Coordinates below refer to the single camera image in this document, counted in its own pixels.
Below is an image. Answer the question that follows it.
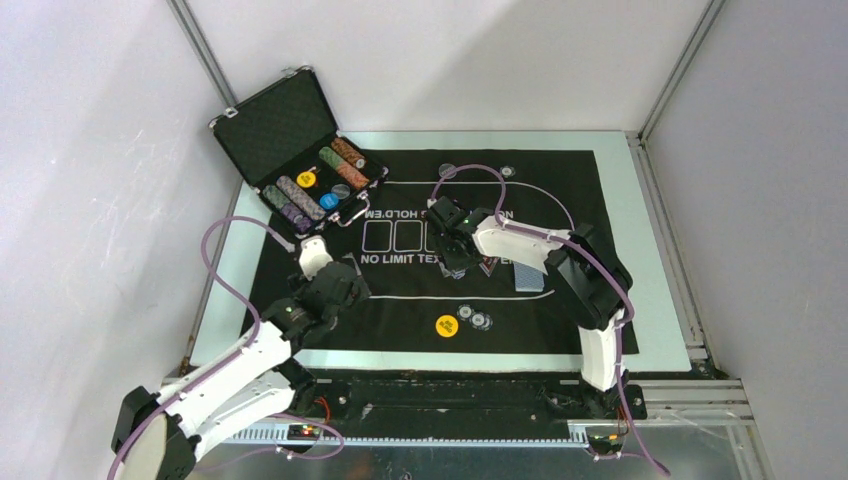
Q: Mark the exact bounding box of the black dealer button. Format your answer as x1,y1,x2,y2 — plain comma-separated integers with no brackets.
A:
438,163,457,180

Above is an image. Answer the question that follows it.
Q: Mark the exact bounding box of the green blue chip front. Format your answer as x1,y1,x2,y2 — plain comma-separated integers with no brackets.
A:
457,304,475,321

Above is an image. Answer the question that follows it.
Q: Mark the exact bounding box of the yellow big blind button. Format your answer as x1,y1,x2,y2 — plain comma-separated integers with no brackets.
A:
435,315,460,338

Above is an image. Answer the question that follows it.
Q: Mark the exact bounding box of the grey white chip front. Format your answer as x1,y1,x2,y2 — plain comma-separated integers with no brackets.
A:
469,312,493,331

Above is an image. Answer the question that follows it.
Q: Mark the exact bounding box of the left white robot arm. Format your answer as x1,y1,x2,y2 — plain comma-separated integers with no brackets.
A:
107,260,370,479

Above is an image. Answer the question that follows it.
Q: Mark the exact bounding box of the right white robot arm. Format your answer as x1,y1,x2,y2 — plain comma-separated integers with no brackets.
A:
424,197,635,418

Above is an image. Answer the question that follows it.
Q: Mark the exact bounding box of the triangular all-in marker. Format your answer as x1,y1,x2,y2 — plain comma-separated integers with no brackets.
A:
479,257,499,277

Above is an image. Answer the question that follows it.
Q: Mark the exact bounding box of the blue playing card deck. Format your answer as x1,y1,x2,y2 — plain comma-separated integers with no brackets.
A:
513,262,545,293

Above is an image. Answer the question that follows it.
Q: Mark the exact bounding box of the black poker table mat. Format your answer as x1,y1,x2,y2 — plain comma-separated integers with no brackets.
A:
316,150,611,355

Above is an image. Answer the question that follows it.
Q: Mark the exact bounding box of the pink grey chip row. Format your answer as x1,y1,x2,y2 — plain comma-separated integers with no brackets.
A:
276,175,327,221

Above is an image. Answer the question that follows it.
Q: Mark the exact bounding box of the blue button in case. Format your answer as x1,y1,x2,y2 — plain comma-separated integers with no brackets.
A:
319,192,340,211

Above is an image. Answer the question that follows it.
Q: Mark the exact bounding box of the clear dealer button in case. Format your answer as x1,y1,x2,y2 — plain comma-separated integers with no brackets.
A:
331,184,351,200

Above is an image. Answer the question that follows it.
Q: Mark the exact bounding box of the green orange chip row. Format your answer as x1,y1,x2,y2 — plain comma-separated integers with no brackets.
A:
319,147,369,190

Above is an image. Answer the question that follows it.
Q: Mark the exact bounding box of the yellow button in case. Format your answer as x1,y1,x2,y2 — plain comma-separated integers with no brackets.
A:
296,171,317,189

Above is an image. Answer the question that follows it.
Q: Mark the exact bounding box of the electronics board with leds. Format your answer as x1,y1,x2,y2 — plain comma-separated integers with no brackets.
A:
286,423,322,441

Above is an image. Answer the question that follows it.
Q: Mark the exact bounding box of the red brown chip row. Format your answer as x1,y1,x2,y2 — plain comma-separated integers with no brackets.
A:
330,137,367,170

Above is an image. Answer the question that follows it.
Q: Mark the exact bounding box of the black aluminium chip case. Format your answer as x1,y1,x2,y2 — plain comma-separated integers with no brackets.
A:
209,65,389,238

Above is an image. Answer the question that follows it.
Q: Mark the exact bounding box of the black metal base rail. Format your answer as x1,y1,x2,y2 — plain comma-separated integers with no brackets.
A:
178,364,730,442

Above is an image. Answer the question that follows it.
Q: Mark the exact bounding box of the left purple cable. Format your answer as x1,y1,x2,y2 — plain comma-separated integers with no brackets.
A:
105,215,346,480

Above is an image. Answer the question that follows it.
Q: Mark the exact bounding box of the purple cable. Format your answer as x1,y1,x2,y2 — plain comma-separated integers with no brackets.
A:
429,164,672,478
105,215,346,480

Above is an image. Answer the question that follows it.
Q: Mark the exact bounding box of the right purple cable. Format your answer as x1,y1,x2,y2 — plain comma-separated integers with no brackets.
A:
429,164,672,478

